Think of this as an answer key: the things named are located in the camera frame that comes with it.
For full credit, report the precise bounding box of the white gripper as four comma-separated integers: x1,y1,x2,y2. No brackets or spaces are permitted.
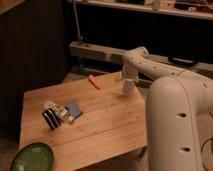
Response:
114,65,138,83

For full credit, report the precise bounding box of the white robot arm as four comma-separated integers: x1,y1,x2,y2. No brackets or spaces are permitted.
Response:
119,47,213,171

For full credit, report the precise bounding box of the blue eraser block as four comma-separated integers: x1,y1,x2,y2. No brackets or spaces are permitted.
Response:
66,101,83,119

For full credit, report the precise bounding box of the green ceramic plate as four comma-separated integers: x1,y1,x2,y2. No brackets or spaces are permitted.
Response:
9,142,54,171

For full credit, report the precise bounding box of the orange marker pen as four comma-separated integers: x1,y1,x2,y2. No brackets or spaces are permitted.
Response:
88,74,101,89

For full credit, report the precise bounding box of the wooden low table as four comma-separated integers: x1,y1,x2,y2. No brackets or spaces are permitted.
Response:
19,73,147,171

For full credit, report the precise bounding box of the black white striped object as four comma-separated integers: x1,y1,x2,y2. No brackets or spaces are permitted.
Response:
42,109,61,130

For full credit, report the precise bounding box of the metal vertical pole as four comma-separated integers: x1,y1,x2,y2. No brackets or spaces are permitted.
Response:
72,0,83,46

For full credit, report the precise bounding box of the black handle on rail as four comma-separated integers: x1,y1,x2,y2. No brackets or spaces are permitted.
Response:
168,57,198,67

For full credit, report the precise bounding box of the black cable on floor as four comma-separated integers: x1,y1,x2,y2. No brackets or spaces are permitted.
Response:
199,137,213,171

